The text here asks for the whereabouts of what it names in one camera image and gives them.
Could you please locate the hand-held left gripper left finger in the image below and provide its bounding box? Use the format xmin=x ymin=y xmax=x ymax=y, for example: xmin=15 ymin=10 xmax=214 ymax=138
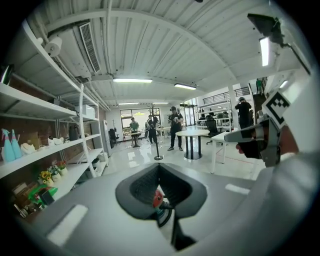
xmin=17 ymin=162 xmax=176 ymax=256

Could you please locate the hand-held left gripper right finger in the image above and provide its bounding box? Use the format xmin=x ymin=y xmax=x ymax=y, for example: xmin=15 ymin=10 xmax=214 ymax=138
xmin=158 ymin=162 xmax=262 ymax=247

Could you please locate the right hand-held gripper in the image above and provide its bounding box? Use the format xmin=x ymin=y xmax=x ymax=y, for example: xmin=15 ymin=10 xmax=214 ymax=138
xmin=224 ymin=89 xmax=292 ymax=168

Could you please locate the red vacuum cleaner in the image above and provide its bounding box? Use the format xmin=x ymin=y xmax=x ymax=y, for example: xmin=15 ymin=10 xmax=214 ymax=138
xmin=152 ymin=188 xmax=174 ymax=227

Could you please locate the person's right forearm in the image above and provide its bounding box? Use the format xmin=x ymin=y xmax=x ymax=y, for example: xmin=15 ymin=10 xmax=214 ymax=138
xmin=192 ymin=123 xmax=320 ymax=253

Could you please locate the white rectangular desk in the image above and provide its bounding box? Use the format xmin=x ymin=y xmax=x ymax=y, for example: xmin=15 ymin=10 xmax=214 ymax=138
xmin=210 ymin=129 xmax=261 ymax=180

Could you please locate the black office chair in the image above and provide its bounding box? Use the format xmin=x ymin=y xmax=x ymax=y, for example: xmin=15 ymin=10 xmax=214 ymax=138
xmin=204 ymin=115 xmax=223 ymax=146
xmin=108 ymin=128 xmax=120 ymax=148

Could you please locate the white shelf rack with appliances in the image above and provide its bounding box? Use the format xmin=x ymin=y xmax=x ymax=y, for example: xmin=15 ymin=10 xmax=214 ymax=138
xmin=195 ymin=99 xmax=233 ymax=133

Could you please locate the round beige table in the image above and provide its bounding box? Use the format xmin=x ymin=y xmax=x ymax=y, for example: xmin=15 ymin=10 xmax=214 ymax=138
xmin=175 ymin=129 xmax=210 ymax=160

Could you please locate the black balcony railing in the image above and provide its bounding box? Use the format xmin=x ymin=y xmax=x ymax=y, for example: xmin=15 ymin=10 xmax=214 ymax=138
xmin=202 ymin=86 xmax=251 ymax=105

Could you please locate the black gift box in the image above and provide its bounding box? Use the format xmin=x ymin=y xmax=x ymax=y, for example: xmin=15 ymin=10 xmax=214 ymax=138
xmin=39 ymin=190 xmax=55 ymax=206

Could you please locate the red flower pot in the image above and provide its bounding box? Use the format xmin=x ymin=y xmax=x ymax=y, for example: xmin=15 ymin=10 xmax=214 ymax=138
xmin=56 ymin=160 xmax=69 ymax=176

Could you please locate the white flower pot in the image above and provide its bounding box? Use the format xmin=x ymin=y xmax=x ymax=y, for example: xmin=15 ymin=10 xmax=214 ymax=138
xmin=47 ymin=164 xmax=62 ymax=183

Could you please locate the sunflower pot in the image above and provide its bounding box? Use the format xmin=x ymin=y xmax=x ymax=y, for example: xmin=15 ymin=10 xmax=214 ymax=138
xmin=37 ymin=170 xmax=55 ymax=187

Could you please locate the light wooden table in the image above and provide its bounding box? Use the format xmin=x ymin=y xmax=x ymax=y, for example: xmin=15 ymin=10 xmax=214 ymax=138
xmin=156 ymin=126 xmax=172 ymax=143

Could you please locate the person's white jacket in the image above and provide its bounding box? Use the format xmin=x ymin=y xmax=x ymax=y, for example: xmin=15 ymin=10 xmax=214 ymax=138
xmin=284 ymin=67 xmax=316 ymax=156

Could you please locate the grey tall cabinet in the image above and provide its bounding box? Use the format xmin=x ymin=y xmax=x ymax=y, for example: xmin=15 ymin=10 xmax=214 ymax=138
xmin=102 ymin=119 xmax=113 ymax=158

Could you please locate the black coat stand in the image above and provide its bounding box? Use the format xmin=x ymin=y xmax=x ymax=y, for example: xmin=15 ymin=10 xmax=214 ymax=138
xmin=146 ymin=103 xmax=164 ymax=161

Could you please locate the brown cardboard box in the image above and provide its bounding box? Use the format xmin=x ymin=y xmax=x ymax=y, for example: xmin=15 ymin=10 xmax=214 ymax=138
xmin=11 ymin=181 xmax=38 ymax=201

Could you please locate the black kettle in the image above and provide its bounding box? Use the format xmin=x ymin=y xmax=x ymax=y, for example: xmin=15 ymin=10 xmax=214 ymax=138
xmin=68 ymin=124 xmax=80 ymax=141

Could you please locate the white sculpted ornament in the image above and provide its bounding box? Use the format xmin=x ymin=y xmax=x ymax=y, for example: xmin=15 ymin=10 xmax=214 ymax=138
xmin=19 ymin=139 xmax=37 ymax=155

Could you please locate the white appliance box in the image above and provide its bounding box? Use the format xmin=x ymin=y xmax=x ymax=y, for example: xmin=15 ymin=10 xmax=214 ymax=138
xmin=74 ymin=104 xmax=96 ymax=119

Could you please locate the turquoise spray bottle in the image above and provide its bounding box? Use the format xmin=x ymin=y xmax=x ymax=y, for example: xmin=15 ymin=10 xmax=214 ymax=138
xmin=1 ymin=128 xmax=16 ymax=163
xmin=11 ymin=129 xmax=23 ymax=160

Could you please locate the white metal shelving unit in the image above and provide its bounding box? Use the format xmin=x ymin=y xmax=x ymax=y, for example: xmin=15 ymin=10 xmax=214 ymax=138
xmin=0 ymin=18 xmax=110 ymax=226

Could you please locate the white ceiling air conditioner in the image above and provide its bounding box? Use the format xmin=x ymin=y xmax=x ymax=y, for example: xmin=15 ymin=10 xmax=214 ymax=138
xmin=48 ymin=21 xmax=101 ymax=79

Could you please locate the shiny metal pot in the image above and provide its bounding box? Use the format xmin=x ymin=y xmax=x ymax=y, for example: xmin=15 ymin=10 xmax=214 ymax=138
xmin=0 ymin=64 xmax=15 ymax=86

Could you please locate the white paper roll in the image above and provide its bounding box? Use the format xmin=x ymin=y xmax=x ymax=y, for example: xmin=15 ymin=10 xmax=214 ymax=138
xmin=44 ymin=36 xmax=63 ymax=57

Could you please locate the small wooden pedestal table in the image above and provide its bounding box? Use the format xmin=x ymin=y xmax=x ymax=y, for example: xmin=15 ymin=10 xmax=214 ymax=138
xmin=128 ymin=131 xmax=142 ymax=148

